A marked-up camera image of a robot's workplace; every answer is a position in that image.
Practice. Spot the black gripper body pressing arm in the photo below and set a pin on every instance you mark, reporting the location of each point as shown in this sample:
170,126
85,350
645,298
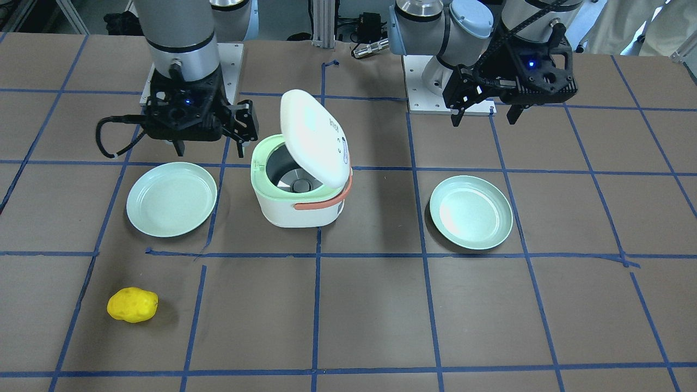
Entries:
243,117

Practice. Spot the idle gripper black finger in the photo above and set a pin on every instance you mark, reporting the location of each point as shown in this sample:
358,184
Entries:
514,112
456,117

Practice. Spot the black gripper body idle arm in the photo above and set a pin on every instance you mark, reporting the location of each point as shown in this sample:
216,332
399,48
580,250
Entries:
494,69

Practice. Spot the white rice cooker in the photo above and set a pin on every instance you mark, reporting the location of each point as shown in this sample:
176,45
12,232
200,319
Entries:
302,176

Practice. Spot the idle robot arm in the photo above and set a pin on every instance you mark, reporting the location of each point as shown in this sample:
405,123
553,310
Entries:
461,32

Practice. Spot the green plate near potato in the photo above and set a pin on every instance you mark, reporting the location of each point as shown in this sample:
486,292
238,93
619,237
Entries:
171,199

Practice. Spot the green plate far side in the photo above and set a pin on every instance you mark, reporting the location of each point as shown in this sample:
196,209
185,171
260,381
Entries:
471,212

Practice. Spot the yellow toy potato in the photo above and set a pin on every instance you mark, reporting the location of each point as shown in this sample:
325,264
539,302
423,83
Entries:
133,305

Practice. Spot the aluminium frame post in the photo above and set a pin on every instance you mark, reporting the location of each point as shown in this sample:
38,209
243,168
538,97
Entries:
323,23

